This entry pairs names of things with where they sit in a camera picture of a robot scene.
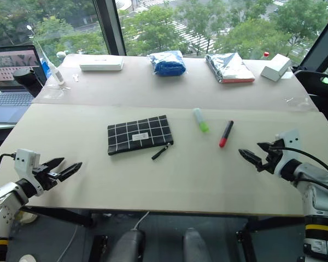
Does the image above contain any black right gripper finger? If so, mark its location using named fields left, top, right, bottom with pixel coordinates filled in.
left=238, top=148, right=263, bottom=168
left=256, top=140, right=284, bottom=153

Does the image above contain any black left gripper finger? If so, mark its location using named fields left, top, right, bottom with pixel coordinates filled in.
left=45, top=157, right=65, bottom=168
left=56, top=162, right=83, bottom=183

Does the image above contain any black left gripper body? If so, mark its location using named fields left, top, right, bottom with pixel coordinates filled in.
left=32, top=163, right=61, bottom=191

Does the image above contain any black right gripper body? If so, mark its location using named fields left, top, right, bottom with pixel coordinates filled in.
left=256, top=144, right=284, bottom=175

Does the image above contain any black white grid pencil case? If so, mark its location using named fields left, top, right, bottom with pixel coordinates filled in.
left=107, top=114, right=174, bottom=161

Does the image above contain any laptop computer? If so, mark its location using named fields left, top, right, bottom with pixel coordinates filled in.
left=0, top=44, right=47, bottom=125

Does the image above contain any black marker with red cap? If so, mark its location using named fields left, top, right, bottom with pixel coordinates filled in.
left=219, top=120, right=235, bottom=148

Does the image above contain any clear plastic wrapper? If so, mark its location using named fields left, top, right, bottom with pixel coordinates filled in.
left=42, top=83, right=72, bottom=99
left=284, top=95, right=317, bottom=111

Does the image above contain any white cardboard box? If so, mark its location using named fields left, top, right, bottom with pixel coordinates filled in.
left=260, top=53, right=292, bottom=82

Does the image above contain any silver foil packet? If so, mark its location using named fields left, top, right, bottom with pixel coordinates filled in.
left=204, top=52, right=256, bottom=84

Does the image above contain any white tube bottle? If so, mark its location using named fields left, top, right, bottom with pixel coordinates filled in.
left=50, top=64, right=65, bottom=86

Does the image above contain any dark rounded robot leg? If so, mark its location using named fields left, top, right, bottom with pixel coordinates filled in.
left=107, top=229, right=146, bottom=262
left=182, top=228, right=212, bottom=262

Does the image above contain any blue cloth in plastic bag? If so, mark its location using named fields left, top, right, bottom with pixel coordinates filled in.
left=148, top=51, right=186, bottom=78

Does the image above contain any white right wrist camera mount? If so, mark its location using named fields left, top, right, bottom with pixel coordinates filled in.
left=274, top=129, right=301, bottom=175

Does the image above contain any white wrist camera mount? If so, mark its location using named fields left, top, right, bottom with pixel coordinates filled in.
left=14, top=148, right=41, bottom=197
left=274, top=129, right=301, bottom=175

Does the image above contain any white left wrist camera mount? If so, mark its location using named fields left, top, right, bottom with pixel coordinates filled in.
left=14, top=148, right=41, bottom=197

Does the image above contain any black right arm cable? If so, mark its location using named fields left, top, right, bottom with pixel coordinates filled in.
left=270, top=146, right=328, bottom=197

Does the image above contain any black cylindrical camera device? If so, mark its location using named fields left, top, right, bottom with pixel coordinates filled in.
left=13, top=68, right=44, bottom=98

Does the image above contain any white cable under table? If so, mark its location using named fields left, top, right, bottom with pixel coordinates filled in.
left=54, top=210, right=151, bottom=262

